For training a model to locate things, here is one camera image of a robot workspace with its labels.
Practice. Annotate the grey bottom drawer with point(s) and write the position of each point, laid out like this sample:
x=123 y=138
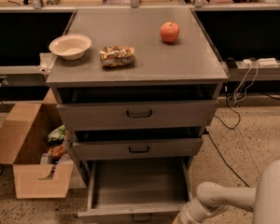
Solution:
x=136 y=191

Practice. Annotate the grey drawer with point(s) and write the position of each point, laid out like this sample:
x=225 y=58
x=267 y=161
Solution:
x=137 y=115
x=136 y=191
x=136 y=143

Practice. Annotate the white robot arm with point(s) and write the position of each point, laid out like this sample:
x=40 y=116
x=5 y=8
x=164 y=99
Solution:
x=212 y=199

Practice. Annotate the grey drawer cabinet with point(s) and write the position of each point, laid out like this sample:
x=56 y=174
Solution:
x=185 y=70

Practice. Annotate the grey top drawer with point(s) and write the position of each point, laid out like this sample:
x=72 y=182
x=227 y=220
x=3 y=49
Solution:
x=137 y=115

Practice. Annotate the grey middle drawer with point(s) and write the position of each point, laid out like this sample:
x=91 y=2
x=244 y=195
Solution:
x=136 y=143

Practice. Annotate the shiny snack bag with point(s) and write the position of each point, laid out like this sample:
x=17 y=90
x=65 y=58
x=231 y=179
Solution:
x=116 y=56

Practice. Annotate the red apple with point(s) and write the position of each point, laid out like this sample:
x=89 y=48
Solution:
x=169 y=32

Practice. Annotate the green snack bag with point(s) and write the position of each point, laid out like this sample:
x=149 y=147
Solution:
x=57 y=134

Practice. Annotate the white paper bowl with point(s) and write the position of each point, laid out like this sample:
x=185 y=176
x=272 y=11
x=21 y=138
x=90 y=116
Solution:
x=70 y=47

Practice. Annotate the orange snack bag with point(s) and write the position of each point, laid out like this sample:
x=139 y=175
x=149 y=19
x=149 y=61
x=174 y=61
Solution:
x=57 y=151

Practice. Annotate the open cardboard box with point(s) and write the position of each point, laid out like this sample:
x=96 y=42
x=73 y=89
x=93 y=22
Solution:
x=23 y=140

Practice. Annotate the white power strip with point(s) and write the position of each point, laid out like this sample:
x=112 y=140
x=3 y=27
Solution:
x=264 y=62

